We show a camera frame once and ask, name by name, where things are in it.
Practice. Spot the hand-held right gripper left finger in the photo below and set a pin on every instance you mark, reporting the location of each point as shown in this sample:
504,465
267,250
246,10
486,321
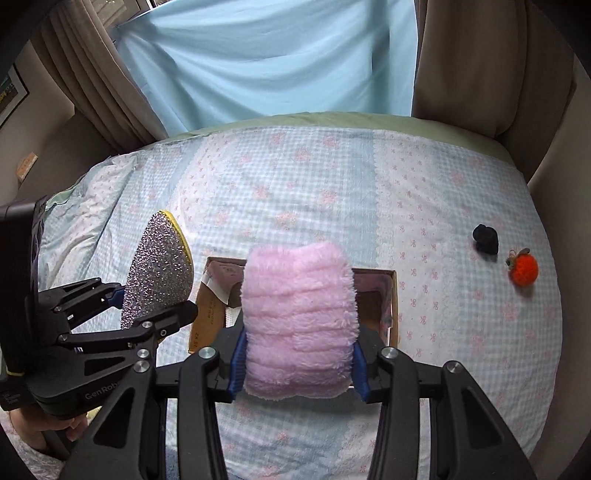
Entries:
238,364

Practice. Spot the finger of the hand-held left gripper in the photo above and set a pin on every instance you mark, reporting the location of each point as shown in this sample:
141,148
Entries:
171,318
116,295

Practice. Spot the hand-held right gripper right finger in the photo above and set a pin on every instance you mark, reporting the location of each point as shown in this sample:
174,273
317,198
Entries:
360,371

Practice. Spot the cardboard box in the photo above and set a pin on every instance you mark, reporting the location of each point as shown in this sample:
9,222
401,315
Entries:
207,314

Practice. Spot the silver glitter scouring pad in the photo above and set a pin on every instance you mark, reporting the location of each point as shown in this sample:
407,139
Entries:
159,267

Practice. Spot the pink fluffy cloth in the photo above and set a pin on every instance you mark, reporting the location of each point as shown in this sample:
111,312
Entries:
300,318

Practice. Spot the person's left hand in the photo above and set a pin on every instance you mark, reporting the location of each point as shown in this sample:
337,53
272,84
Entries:
37,422

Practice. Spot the tan cardboard piece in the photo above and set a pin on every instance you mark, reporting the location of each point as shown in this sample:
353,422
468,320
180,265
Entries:
26,166

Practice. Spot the black sock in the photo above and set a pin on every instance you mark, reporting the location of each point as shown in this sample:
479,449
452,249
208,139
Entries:
485,237

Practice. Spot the orange pom-pom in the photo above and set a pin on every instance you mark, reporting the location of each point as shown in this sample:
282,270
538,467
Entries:
524,271

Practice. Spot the brown curtain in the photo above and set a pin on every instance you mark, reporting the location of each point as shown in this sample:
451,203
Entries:
471,69
106,87

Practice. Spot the green bed sheet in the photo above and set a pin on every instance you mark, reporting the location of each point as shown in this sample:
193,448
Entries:
415,127

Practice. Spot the light blue hanging cloth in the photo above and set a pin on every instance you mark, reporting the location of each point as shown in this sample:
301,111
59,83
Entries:
268,60

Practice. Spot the wall poster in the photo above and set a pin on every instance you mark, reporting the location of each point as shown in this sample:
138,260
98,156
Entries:
10,94

